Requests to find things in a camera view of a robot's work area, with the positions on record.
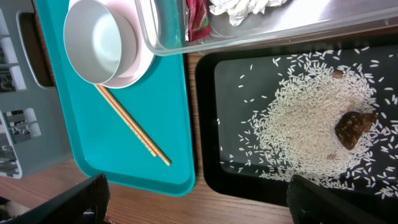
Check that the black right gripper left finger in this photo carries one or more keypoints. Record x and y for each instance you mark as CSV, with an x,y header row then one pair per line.
x,y
85,203

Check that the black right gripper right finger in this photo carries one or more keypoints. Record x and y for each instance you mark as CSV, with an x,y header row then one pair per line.
x,y
310,203

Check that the grey metal bowl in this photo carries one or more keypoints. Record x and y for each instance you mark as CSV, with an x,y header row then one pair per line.
x,y
99,41

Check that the white tissue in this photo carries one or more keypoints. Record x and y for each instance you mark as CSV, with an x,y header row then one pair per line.
x,y
238,10

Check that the grey plastic dishwasher rack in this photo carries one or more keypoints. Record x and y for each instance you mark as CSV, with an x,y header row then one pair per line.
x,y
33,132

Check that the clear plastic waste bin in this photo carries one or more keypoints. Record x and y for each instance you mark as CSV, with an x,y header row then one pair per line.
x,y
163,24

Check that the teal plastic serving tray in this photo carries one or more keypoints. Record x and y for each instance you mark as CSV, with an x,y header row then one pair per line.
x,y
101,142

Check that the pile of white rice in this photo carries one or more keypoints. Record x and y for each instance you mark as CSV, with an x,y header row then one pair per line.
x,y
291,130

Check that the brown food scrap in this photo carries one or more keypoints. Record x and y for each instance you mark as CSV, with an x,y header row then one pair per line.
x,y
352,126

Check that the black rectangular tray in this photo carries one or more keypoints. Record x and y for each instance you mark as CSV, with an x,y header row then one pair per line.
x,y
220,106

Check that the right wooden chopstick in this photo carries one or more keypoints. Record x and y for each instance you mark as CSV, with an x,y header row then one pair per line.
x,y
157,150

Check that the wooden chopstick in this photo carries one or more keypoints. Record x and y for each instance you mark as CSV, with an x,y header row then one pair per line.
x,y
157,150
140,134

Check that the left wooden chopstick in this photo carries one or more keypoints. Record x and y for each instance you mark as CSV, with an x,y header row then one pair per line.
x,y
140,134

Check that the large white round plate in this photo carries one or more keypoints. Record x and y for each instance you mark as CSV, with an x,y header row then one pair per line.
x,y
144,56

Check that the red snack wrapper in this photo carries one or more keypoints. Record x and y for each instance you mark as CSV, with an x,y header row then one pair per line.
x,y
198,25

